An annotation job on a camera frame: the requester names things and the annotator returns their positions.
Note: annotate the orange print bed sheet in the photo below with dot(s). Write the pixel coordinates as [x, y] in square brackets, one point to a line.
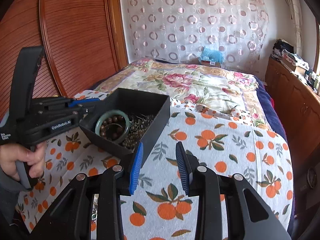
[190, 147]

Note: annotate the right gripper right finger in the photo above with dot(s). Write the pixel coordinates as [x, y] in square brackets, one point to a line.
[248, 216]

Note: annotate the floral quilt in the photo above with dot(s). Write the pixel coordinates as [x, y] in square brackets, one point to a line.
[209, 90]

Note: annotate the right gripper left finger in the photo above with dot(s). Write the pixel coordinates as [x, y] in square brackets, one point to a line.
[70, 214]

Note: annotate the wooden side cabinet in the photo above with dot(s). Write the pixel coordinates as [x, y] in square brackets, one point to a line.
[298, 109]

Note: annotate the beige window drape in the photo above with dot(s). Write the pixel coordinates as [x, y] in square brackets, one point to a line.
[296, 15]

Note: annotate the person's left hand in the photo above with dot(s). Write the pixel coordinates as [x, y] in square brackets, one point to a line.
[10, 153]

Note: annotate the black square jewelry box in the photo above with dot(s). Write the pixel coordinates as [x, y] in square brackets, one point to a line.
[148, 113]

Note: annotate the pink circle sheer curtain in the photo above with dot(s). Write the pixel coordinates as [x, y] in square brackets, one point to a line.
[180, 31]

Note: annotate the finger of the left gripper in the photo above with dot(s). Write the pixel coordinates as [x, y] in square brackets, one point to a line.
[75, 102]
[49, 129]

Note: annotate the pile of clothes and books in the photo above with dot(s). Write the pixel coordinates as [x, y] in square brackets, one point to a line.
[283, 52]

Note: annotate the dark blue blanket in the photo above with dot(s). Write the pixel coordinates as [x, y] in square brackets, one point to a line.
[272, 118]

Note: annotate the blue bubble wrap bundle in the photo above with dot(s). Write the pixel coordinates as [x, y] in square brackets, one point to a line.
[211, 57]

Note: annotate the green jade bangle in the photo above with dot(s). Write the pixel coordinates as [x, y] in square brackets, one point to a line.
[114, 125]

